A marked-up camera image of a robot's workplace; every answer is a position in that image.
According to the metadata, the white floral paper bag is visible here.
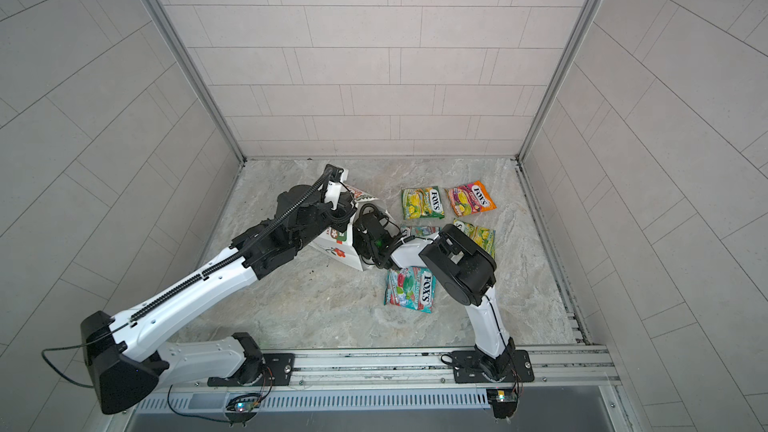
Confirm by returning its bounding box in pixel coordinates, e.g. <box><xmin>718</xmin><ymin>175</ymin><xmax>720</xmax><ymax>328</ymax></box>
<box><xmin>310</xmin><ymin>184</ymin><xmax>392</xmax><ymax>271</ymax></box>

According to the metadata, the orange pink Fox's candy bag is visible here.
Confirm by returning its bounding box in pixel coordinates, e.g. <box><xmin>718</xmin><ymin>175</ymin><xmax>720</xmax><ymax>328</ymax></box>
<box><xmin>446</xmin><ymin>181</ymin><xmax>496</xmax><ymax>217</ymax></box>

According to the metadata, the teal mint Fox's candy bag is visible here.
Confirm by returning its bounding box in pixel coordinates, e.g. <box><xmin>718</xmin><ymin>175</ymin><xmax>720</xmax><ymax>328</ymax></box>
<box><xmin>401</xmin><ymin>225</ymin><xmax>440</xmax><ymax>241</ymax></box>

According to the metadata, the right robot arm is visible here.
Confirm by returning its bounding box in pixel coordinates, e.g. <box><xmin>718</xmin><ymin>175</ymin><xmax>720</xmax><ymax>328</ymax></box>
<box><xmin>352</xmin><ymin>204</ymin><xmax>520</xmax><ymax>382</ymax></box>

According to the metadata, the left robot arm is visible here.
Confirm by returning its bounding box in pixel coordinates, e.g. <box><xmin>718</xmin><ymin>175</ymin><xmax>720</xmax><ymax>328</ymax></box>
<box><xmin>80</xmin><ymin>182</ymin><xmax>357</xmax><ymax>415</ymax></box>

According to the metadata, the left circuit board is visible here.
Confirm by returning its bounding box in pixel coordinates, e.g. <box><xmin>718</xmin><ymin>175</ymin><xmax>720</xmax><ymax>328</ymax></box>
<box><xmin>225</xmin><ymin>393</ymin><xmax>262</xmax><ymax>427</ymax></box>

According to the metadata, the circuit board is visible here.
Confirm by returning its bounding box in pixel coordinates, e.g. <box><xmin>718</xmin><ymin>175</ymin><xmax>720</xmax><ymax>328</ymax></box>
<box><xmin>486</xmin><ymin>388</ymin><xmax>519</xmax><ymax>419</ymax></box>
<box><xmin>225</xmin><ymin>393</ymin><xmax>262</xmax><ymax>427</ymax></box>

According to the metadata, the right circuit board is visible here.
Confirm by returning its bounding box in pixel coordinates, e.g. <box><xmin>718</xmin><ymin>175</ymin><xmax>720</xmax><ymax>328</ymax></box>
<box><xmin>486</xmin><ymin>388</ymin><xmax>519</xmax><ymax>419</ymax></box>

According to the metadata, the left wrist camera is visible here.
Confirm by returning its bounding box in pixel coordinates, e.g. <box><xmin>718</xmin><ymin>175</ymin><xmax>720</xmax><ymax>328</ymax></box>
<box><xmin>321</xmin><ymin>164</ymin><xmax>348</xmax><ymax>210</ymax></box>

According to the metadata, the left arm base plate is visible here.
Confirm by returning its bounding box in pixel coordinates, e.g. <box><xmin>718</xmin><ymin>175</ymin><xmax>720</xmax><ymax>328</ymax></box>
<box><xmin>206</xmin><ymin>353</ymin><xmax>296</xmax><ymax>387</ymax></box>

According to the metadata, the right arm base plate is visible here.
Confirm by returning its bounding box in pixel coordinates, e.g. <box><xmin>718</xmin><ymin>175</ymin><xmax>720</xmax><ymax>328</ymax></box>
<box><xmin>440</xmin><ymin>349</ymin><xmax>535</xmax><ymax>384</ymax></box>

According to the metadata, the aluminium mounting rail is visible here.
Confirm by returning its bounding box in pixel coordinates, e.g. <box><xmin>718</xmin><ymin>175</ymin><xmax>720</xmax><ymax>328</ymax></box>
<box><xmin>120</xmin><ymin>344</ymin><xmax>620</xmax><ymax>398</ymax></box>

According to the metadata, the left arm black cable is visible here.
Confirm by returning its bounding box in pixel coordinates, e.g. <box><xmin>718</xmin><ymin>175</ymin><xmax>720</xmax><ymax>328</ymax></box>
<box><xmin>40</xmin><ymin>323</ymin><xmax>265</xmax><ymax>424</ymax></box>

